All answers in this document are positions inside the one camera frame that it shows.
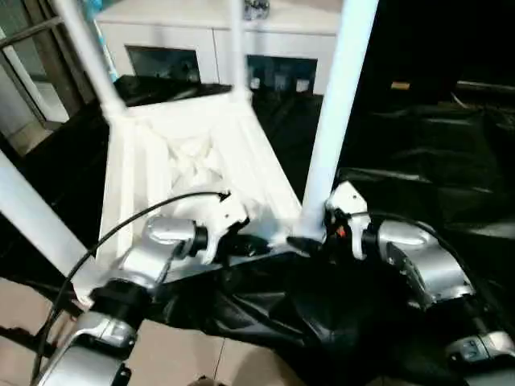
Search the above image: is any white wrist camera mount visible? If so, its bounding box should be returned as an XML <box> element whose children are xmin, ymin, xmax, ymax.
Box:
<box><xmin>323</xmin><ymin>180</ymin><xmax>369</xmax><ymax>261</ymax></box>
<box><xmin>203</xmin><ymin>192</ymin><xmax>250</xmax><ymax>266</ymax></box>

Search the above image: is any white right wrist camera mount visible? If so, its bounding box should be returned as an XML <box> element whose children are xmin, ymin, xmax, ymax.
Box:
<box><xmin>323</xmin><ymin>180</ymin><xmax>369</xmax><ymax>261</ymax></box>

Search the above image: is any black bundle in clear bag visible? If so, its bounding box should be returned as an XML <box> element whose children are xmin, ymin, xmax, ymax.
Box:
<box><xmin>243</xmin><ymin>0</ymin><xmax>270</xmax><ymax>21</ymax></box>

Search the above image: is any black folding table frame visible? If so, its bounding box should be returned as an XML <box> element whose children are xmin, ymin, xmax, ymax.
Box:
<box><xmin>0</xmin><ymin>281</ymin><xmax>81</xmax><ymax>363</ymax></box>

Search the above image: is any white plastic table top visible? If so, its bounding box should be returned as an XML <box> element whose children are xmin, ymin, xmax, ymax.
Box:
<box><xmin>72</xmin><ymin>92</ymin><xmax>319</xmax><ymax>310</ymax></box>

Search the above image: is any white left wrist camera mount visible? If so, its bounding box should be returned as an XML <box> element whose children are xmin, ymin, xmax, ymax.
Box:
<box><xmin>203</xmin><ymin>192</ymin><xmax>250</xmax><ymax>266</ymax></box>

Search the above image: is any grey metal tripod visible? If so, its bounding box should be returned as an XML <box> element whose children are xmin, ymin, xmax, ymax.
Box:
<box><xmin>0</xmin><ymin>0</ymin><xmax>101</xmax><ymax>133</ymax></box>

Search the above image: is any white glass-door cabinet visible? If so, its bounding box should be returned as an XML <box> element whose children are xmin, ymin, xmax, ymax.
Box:
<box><xmin>94</xmin><ymin>0</ymin><xmax>339</xmax><ymax>96</ymax></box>

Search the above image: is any black fabric backdrop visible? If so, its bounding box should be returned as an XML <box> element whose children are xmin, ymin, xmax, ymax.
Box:
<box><xmin>336</xmin><ymin>0</ymin><xmax>515</xmax><ymax>117</ymax></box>

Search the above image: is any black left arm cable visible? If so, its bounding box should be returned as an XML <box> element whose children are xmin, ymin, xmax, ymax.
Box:
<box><xmin>31</xmin><ymin>191</ymin><xmax>231</xmax><ymax>375</ymax></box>

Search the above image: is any teal printed plastic sheet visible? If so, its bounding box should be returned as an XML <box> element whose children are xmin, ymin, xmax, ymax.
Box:
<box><xmin>86</xmin><ymin>0</ymin><xmax>117</xmax><ymax>77</ymax></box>

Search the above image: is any black plastic mat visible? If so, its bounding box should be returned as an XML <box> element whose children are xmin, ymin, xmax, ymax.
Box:
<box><xmin>0</xmin><ymin>80</ymin><xmax>515</xmax><ymax>386</ymax></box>

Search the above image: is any dark horizontal bar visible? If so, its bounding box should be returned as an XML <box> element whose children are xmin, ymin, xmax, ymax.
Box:
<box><xmin>456</xmin><ymin>80</ymin><xmax>515</xmax><ymax>92</ymax></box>

